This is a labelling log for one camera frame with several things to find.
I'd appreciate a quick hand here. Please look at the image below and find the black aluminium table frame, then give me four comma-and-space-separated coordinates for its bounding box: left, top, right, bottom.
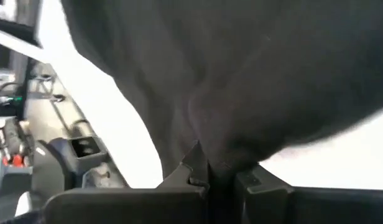
25, 60, 130, 189

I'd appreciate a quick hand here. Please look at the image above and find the white table mat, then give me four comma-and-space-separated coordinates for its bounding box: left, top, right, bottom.
39, 0, 383, 190

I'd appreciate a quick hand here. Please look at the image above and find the grey chair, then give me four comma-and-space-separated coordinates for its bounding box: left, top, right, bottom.
31, 139, 75, 202

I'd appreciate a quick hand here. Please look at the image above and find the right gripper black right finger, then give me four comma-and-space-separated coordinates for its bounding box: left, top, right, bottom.
234, 164, 383, 224

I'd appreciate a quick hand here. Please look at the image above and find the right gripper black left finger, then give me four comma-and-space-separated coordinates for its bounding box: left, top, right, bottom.
44, 141, 210, 224

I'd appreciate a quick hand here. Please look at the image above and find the black garment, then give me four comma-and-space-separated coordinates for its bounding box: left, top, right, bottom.
60, 0, 383, 187

